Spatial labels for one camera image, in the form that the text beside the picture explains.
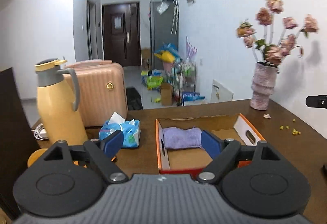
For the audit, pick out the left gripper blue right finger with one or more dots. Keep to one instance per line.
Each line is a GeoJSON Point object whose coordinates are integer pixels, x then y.
{"type": "Point", "coordinates": [211, 144]}

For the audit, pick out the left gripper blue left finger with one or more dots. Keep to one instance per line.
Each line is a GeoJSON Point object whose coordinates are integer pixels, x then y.
{"type": "Point", "coordinates": [112, 144]}

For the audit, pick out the lilac towel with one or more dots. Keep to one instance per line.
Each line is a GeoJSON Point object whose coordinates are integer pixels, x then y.
{"type": "Point", "coordinates": [176, 138]}

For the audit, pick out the blue tissue pack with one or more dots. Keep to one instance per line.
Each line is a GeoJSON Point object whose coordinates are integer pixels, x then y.
{"type": "Point", "coordinates": [130, 129]}

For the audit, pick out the red orange cardboard box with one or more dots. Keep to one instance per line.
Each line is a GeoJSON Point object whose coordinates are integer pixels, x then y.
{"type": "Point", "coordinates": [193, 160]}

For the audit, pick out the yellow dried petals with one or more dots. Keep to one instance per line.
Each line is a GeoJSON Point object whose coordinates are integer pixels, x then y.
{"type": "Point", "coordinates": [291, 128]}

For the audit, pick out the black bag on floor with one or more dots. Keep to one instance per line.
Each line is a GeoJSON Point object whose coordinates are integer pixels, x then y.
{"type": "Point", "coordinates": [133, 99]}

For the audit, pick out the white leaning board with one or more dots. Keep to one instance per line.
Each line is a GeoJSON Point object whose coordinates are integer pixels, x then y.
{"type": "Point", "coordinates": [219, 93]}

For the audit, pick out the fallen pink petal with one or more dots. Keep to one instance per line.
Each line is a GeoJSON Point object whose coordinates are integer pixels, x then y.
{"type": "Point", "coordinates": [266, 116]}

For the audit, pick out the yellow thermos jug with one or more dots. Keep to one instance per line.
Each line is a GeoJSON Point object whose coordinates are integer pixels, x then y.
{"type": "Point", "coordinates": [58, 98]}

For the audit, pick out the blue white package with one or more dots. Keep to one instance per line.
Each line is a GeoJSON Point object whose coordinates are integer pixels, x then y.
{"type": "Point", "coordinates": [191, 97]}

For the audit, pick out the pink ribbed suitcase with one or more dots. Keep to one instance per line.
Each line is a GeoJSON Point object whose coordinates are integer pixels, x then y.
{"type": "Point", "coordinates": [102, 90]}

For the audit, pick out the textured pink vase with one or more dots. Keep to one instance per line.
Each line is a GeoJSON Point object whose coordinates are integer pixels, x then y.
{"type": "Point", "coordinates": [263, 83]}

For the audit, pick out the green plastic basket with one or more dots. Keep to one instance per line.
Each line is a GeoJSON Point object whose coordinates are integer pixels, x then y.
{"type": "Point", "coordinates": [152, 82]}

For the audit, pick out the small brown cardboard box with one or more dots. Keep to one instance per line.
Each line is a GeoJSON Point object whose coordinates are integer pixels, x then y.
{"type": "Point", "coordinates": [166, 91]}

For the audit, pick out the dried pink roses bouquet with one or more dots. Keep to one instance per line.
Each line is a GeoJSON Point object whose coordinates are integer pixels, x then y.
{"type": "Point", "coordinates": [280, 35]}

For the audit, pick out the black paper shopping bag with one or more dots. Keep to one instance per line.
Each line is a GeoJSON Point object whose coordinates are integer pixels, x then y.
{"type": "Point", "coordinates": [17, 142]}

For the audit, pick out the purple decorative stems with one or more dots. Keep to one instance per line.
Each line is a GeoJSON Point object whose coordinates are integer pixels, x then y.
{"type": "Point", "coordinates": [191, 50]}

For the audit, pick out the yellow blue bag pile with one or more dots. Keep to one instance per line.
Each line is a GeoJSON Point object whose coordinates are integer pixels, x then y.
{"type": "Point", "coordinates": [168, 53]}

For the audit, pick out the dark brown entrance door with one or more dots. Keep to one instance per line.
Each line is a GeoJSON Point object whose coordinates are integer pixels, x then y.
{"type": "Point", "coordinates": [121, 33]}

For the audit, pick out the grey refrigerator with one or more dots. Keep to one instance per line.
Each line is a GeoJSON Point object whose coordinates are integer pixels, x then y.
{"type": "Point", "coordinates": [160, 29]}

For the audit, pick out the metal wire storage rack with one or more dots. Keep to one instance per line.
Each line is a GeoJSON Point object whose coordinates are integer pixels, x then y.
{"type": "Point", "coordinates": [183, 80]}

